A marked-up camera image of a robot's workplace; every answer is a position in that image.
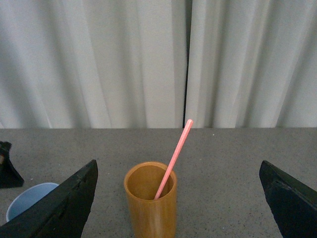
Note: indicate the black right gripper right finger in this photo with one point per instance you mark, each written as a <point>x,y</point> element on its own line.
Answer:
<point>292,203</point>

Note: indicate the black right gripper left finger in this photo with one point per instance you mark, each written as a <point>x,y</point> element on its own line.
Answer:
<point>62,213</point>

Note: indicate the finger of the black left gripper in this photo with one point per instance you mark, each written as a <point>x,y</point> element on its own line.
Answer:
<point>9,176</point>

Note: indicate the blue plastic cup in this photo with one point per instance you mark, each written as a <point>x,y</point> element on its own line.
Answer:
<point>28,198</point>

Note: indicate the brown bamboo holder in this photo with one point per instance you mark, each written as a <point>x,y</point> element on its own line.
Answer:
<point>151,218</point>

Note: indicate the white curtain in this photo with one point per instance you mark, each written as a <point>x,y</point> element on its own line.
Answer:
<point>157,63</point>

